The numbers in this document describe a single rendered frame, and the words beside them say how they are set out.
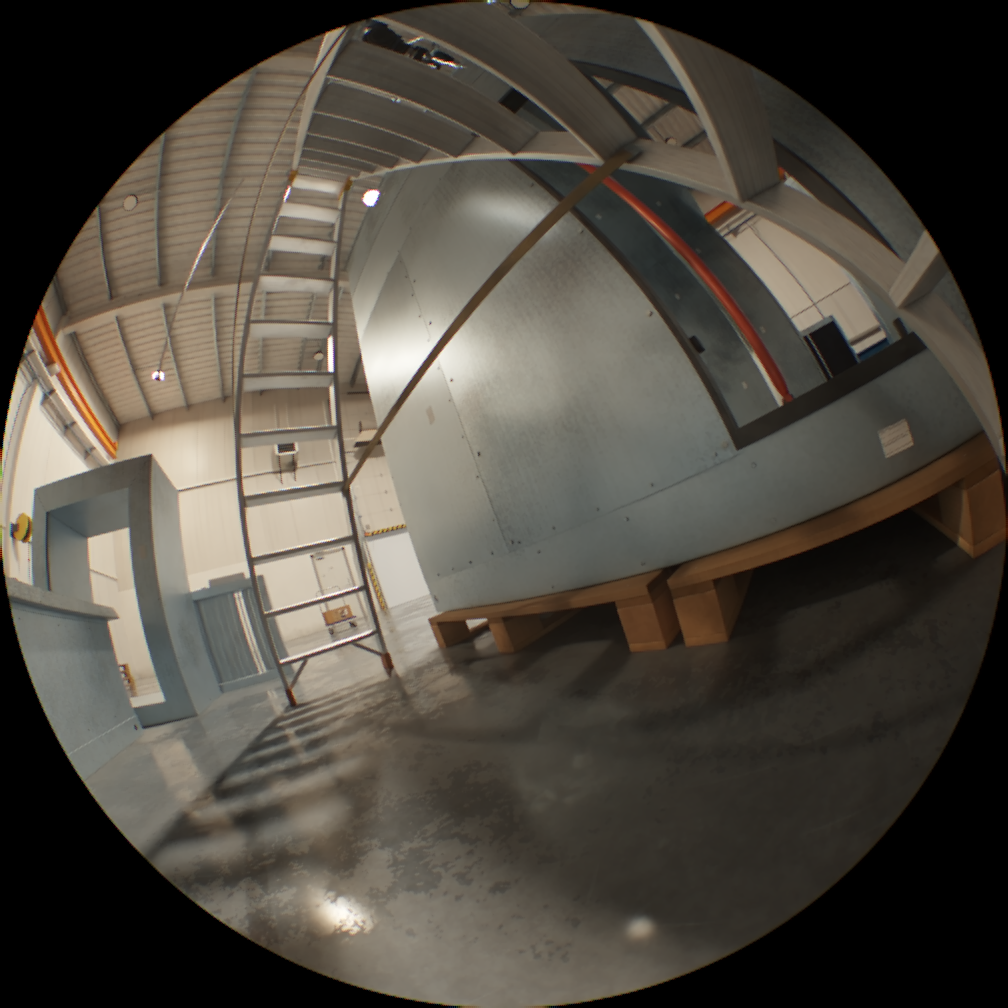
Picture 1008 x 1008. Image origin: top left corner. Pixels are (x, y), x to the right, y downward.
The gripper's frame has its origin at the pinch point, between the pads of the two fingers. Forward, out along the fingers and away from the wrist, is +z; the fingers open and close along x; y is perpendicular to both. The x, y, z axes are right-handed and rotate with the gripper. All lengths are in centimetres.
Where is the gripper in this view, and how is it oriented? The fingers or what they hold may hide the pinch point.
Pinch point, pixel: (434, 62)
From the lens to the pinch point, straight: 243.6
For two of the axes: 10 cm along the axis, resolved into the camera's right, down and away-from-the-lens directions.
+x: -3.7, 6.9, 6.2
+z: 7.5, -1.8, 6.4
